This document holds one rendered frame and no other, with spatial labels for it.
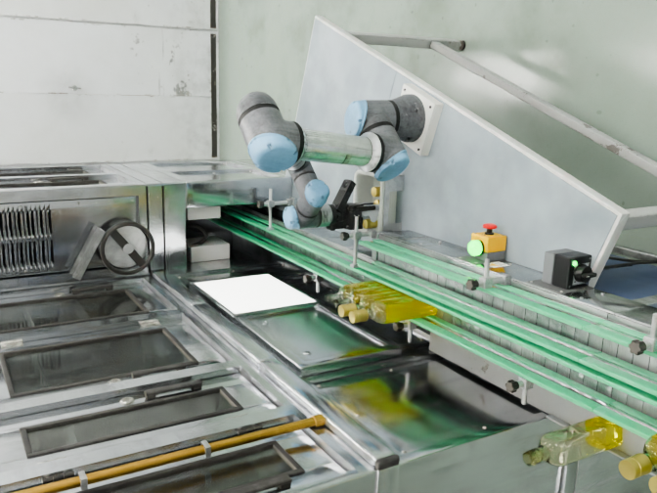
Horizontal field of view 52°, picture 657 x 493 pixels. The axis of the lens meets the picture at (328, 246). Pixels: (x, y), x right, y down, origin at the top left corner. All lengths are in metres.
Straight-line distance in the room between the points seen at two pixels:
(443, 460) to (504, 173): 0.81
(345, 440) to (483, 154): 0.93
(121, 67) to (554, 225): 4.24
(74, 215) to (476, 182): 1.51
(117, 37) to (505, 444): 4.52
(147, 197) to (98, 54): 2.85
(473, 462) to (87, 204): 1.75
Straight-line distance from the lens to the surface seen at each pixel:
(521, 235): 1.92
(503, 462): 1.74
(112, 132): 5.54
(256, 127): 1.75
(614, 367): 1.55
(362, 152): 1.93
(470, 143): 2.05
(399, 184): 2.30
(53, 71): 5.45
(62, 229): 2.74
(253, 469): 1.50
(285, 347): 1.97
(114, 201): 2.76
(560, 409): 1.75
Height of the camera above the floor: 2.13
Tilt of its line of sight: 30 degrees down
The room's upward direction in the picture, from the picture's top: 96 degrees counter-clockwise
